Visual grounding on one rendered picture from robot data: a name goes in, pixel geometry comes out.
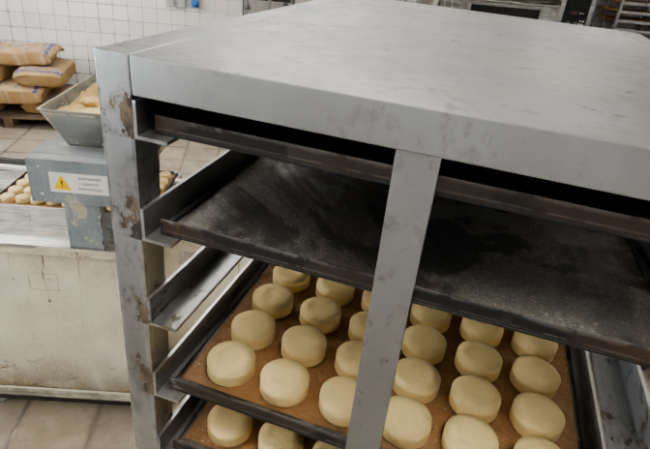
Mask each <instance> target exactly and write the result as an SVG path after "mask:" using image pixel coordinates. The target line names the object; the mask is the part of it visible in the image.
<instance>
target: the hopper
mask: <svg viewBox="0 0 650 449"><path fill-rule="evenodd" d="M97 85H98V83H97V75H96V73H94V74H92V75H90V76H88V77H87V78H85V79H83V80H82V81H80V82H79V83H78V84H76V85H75V86H73V87H71V88H70V89H68V90H66V91H65V92H63V93H61V94H60V95H58V96H56V97H55V98H53V99H51V100H50V101H48V102H46V103H45V104H43V105H41V106H39V107H37V110H38V111H39V112H40V113H41V114H42V115H43V116H44V118H45V119H46V120H47V121H48V122H49V123H50V124H51V125H52V127H53V128H54V129H55V130H56V131H57V132H58V133H59V134H60V136H62V137H63V138H64V139H65V140H66V142H67V143H68V144H70V145H76V146H87V147H99V148H104V147H103V130H102V120H101V115H100V114H97V113H86V112H77V110H76V111H67V110H68V108H69V107H70V105H73V104H74V103H77V102H78V101H79V100H80V99H81V98H83V97H87V95H89V94H90V93H91V91H94V90H95V87H96V86H97ZM83 91H84V92H83ZM72 95H73V96H72ZM79 95H80V97H79ZM62 103H63V104H62ZM72 103H73V104H72Z"/></svg>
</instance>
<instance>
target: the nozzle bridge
mask: <svg viewBox="0 0 650 449"><path fill-rule="evenodd" d="M24 159H25V164H26V169H27V175H28V180H29V185H30V191H31V196H32V200H33V201H45V202H57V203H64V206H65V213H66V219H67V226H68V232H69V238H70V245H71V249H82V250H94V251H105V249H106V248H107V247H108V239H107V230H106V221H105V212H104V208H105V207H110V202H109V193H108V184H107V175H106V165H105V156H104V148H99V147H87V146H76V145H70V144H68V143H67V142H66V140H65V139H64V138H63V137H62V136H60V134H59V133H57V134H56V135H54V136H53V137H51V138H50V139H49V140H47V141H46V142H45V143H43V144H42V145H41V146H39V147H38V148H37V149H35V150H34V151H33V152H31V153H30V154H29V155H27V156H26V157H25V158H24Z"/></svg>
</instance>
